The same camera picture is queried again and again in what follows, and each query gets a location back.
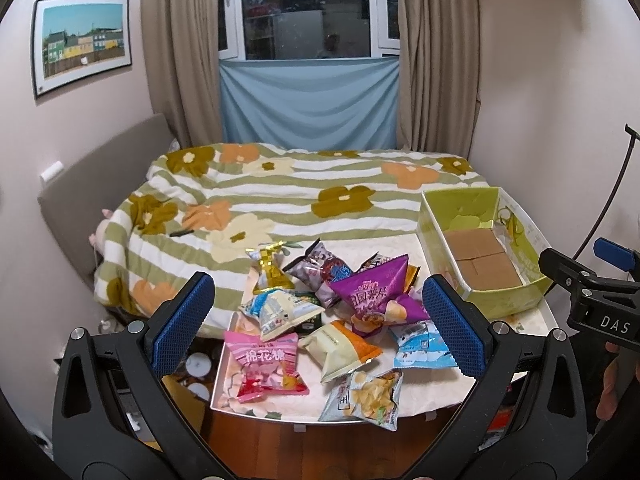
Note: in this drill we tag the grey headboard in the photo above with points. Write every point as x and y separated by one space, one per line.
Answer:
72 204

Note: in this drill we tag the dark green small snack packet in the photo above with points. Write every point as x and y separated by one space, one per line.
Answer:
313 323

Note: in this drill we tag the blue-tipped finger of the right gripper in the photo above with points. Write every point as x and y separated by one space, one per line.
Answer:
623 258

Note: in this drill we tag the cream orange snack bag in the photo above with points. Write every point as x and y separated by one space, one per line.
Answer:
338 350

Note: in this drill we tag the cream blue snack bag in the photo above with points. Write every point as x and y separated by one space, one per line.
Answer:
280 310

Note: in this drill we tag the beige curtain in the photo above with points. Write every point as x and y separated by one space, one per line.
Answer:
439 75
181 53

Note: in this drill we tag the potato chip bag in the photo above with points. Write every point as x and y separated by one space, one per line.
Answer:
367 398

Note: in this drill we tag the pink marshmallow bag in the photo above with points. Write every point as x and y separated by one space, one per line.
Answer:
267 367

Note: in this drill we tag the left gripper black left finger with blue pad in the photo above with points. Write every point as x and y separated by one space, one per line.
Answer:
113 417

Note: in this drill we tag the white round lid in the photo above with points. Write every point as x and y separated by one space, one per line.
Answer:
198 365
200 390

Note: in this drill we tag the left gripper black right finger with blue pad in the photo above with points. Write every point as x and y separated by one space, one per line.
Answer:
546 437

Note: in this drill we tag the window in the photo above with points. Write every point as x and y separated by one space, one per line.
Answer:
267 30

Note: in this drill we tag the gold foil snack bag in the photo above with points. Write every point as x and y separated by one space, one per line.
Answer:
270 275

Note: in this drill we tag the white floral tray table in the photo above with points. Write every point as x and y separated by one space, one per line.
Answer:
422 390

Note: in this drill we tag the right beige curtain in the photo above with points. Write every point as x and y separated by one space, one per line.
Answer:
439 75

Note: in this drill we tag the grey cartoon snack bag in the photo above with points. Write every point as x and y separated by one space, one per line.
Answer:
317 269

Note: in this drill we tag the yellow box on floor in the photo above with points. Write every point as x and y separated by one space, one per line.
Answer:
192 408

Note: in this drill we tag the blue cloth under window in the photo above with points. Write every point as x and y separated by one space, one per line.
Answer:
324 104

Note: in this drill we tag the purple snack bag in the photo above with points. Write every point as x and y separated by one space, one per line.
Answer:
378 299

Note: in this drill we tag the framed house picture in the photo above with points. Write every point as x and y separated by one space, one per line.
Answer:
73 40

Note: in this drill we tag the person's right hand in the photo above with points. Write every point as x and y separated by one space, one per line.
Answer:
609 397

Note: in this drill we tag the left beige curtain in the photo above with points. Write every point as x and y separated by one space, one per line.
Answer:
181 53

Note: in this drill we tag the light blue snack bag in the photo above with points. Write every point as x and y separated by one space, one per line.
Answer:
419 345

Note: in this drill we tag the green floral striped blanket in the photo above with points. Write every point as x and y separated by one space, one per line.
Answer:
202 209

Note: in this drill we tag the green cardboard box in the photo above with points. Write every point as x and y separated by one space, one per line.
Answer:
486 246

